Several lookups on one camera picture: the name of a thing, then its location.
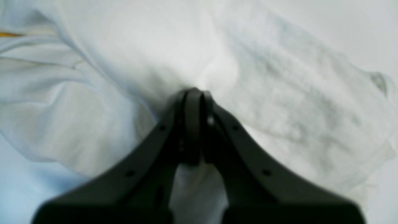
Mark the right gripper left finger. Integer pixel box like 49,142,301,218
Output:
34,88,202,224

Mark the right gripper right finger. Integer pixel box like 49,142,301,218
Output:
202,91,365,224

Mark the white printed T-shirt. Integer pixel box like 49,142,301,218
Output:
1,0,397,211

